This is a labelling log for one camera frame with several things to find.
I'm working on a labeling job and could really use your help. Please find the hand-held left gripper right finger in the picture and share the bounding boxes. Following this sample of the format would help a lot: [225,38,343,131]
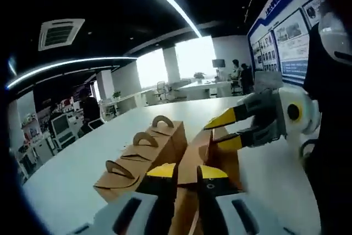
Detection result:
[196,165,298,235]

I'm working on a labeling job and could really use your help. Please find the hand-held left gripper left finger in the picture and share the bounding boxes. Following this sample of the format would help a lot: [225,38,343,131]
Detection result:
[74,163,178,235]

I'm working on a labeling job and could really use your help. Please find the brown paper box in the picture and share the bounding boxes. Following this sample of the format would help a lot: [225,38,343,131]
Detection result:
[93,160,144,205]
[150,115,188,162]
[167,127,244,235]
[120,132,177,177]

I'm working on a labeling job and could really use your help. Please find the person's dark shirt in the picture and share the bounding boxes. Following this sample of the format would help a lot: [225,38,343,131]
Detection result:
[302,20,352,235]

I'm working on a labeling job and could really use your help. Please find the white chest-worn device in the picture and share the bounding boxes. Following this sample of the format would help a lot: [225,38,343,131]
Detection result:
[318,12,352,64]

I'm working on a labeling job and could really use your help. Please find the white mesh office chair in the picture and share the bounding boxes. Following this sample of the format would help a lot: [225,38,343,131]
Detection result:
[50,113,78,149]

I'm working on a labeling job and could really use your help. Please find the ceiling air conditioner vent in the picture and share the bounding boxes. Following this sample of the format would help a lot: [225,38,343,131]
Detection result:
[37,18,86,52]

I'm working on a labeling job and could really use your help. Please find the blue white wall display board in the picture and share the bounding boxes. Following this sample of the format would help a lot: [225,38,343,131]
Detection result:
[246,0,328,86]

